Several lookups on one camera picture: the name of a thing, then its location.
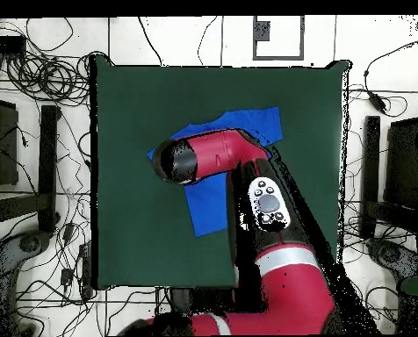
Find blue shirt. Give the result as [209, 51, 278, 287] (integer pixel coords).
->
[146, 106, 285, 238]

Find dark green tablecloth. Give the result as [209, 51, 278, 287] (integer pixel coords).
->
[89, 54, 352, 290]

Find black power adapter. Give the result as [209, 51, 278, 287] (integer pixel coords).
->
[367, 90, 388, 115]

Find black stand frame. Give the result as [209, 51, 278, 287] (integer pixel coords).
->
[360, 115, 418, 240]
[0, 104, 61, 233]

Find black box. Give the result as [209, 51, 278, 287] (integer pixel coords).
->
[0, 97, 19, 187]
[383, 117, 418, 212]

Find grey caster stand base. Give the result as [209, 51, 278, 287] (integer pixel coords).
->
[0, 229, 54, 336]
[364, 236, 418, 282]

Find grey square frame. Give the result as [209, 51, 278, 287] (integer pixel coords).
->
[252, 15, 306, 61]

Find coiled black cables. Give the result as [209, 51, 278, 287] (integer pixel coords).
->
[4, 51, 91, 107]

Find black power strip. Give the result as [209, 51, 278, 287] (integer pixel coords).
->
[77, 241, 95, 299]

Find black flat device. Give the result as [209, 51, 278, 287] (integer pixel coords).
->
[0, 35, 27, 55]

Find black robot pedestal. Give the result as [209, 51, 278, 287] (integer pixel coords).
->
[169, 286, 236, 315]

